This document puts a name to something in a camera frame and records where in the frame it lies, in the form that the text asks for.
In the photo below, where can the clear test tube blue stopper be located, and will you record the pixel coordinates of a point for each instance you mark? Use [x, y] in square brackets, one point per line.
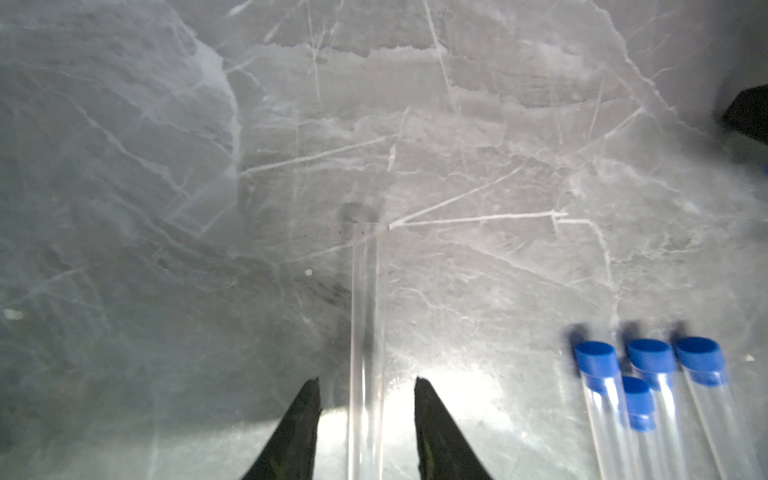
[605, 400]
[643, 431]
[653, 361]
[723, 422]

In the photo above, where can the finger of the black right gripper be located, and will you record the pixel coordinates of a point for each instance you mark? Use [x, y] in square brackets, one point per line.
[748, 113]

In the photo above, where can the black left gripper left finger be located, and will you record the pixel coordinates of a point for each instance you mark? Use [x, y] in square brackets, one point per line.
[290, 451]

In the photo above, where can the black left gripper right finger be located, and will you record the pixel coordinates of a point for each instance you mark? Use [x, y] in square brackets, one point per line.
[443, 450]

